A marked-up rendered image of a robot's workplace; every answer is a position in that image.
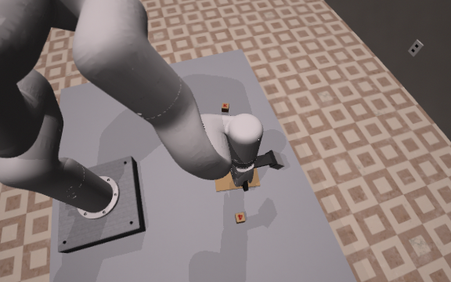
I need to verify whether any tan flat mat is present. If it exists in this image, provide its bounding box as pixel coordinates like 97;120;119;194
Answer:
215;168;260;192

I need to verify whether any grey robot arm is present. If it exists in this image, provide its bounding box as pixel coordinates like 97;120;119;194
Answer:
0;0;284;219

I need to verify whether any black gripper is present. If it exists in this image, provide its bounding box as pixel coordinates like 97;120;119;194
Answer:
230;164;254;192

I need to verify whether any wooden letter block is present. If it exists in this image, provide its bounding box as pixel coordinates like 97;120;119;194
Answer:
235;212;246;224
222;103;229;113

